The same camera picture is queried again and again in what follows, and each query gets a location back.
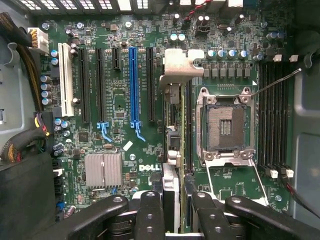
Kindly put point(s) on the black plastic shroud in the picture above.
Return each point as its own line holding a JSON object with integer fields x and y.
{"x": 25, "y": 200}

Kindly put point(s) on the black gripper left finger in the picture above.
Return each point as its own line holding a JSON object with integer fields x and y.
{"x": 150, "y": 217}

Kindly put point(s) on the long black expansion slot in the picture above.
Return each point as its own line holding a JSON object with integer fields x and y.
{"x": 150, "y": 87}
{"x": 100, "y": 87}
{"x": 84, "y": 87}

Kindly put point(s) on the black RAM slot bank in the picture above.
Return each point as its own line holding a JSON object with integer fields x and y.
{"x": 272, "y": 112}
{"x": 190, "y": 125}

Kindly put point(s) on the open PC case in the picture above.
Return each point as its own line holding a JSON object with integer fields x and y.
{"x": 307, "y": 125}

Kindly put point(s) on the CPU socket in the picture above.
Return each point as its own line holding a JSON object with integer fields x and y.
{"x": 226, "y": 125}

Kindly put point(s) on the green motherboard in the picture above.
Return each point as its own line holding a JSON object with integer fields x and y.
{"x": 142, "y": 87}

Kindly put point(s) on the grey chipset heat sink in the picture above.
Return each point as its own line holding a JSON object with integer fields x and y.
{"x": 103, "y": 170}

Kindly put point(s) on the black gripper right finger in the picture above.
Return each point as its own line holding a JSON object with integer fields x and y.
{"x": 212, "y": 220}

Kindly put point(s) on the blue expansion slot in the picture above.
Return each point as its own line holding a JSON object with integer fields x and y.
{"x": 133, "y": 87}

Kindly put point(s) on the grey power supply unit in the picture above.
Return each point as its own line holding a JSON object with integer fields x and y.
{"x": 15, "y": 105}

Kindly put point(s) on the locking lever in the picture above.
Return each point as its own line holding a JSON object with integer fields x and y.
{"x": 275, "y": 83}

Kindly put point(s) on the short black expansion slot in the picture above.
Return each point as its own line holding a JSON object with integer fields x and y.
{"x": 115, "y": 58}

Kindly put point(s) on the white expansion slot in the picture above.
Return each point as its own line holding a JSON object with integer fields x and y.
{"x": 65, "y": 80}

